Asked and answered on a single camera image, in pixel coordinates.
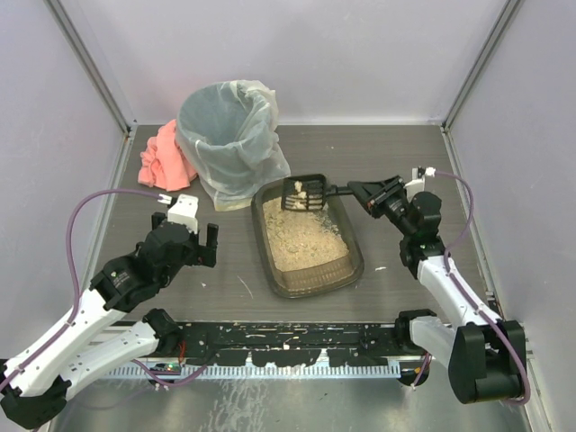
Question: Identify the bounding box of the black slotted litter scoop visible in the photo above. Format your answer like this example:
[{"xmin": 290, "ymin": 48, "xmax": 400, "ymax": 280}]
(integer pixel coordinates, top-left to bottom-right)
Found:
[{"xmin": 281, "ymin": 174, "xmax": 353, "ymax": 212}]

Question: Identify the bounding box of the right aluminium frame post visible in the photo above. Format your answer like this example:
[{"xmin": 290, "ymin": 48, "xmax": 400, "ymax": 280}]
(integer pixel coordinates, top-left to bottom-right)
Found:
[{"xmin": 441, "ymin": 0, "xmax": 524, "ymax": 132}]

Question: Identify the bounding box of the white slotted cable duct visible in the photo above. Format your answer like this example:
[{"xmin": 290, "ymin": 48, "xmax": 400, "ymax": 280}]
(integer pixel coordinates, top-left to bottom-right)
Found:
[{"xmin": 104, "ymin": 361, "xmax": 401, "ymax": 381}]

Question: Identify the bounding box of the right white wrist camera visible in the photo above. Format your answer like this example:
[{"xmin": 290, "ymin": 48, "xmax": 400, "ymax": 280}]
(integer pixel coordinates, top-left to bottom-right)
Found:
[{"xmin": 404, "ymin": 166, "xmax": 436, "ymax": 196}]

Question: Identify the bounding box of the bin with plastic liner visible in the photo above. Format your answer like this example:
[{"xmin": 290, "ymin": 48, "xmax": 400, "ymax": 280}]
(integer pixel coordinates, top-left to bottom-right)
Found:
[{"xmin": 175, "ymin": 80, "xmax": 291, "ymax": 212}]

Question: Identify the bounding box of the pink crumpled cloth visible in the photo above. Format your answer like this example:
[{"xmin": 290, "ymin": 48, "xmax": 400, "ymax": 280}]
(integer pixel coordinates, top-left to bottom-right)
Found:
[{"xmin": 138, "ymin": 120, "xmax": 197, "ymax": 192}]

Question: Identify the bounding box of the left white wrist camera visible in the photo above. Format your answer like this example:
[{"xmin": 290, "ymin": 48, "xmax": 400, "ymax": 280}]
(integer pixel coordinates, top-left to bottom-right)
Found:
[{"xmin": 157, "ymin": 193, "xmax": 199, "ymax": 234}]

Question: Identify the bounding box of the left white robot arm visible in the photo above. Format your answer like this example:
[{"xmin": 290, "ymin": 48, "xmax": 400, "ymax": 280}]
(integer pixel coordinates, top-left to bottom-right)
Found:
[{"xmin": 1, "ymin": 213, "xmax": 219, "ymax": 429}]

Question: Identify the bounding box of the aluminium frame post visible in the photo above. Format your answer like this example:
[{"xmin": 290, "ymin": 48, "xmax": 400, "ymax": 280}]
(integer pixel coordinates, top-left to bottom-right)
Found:
[
  {"xmin": 44, "ymin": 0, "xmax": 134, "ymax": 135},
  {"xmin": 441, "ymin": 0, "xmax": 524, "ymax": 132}
]

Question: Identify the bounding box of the left aluminium frame post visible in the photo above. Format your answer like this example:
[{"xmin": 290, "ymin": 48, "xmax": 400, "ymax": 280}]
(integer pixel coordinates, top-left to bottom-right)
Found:
[{"xmin": 44, "ymin": 0, "xmax": 134, "ymax": 135}]

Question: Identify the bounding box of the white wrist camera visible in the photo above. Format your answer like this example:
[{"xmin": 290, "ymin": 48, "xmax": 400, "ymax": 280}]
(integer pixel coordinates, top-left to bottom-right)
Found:
[
  {"xmin": 404, "ymin": 166, "xmax": 436, "ymax": 196},
  {"xmin": 157, "ymin": 193, "xmax": 199, "ymax": 234}
]

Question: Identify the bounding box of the dark translucent litter box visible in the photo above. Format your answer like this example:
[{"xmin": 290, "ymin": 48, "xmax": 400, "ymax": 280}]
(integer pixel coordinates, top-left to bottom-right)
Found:
[{"xmin": 251, "ymin": 180, "xmax": 365, "ymax": 299}]

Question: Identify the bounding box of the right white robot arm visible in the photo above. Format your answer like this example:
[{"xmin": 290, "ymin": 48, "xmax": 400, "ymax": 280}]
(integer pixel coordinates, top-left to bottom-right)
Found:
[{"xmin": 347, "ymin": 176, "xmax": 531, "ymax": 405}]

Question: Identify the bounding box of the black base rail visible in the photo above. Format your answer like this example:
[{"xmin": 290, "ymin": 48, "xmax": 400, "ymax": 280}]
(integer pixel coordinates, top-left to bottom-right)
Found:
[{"xmin": 164, "ymin": 322, "xmax": 424, "ymax": 367}]

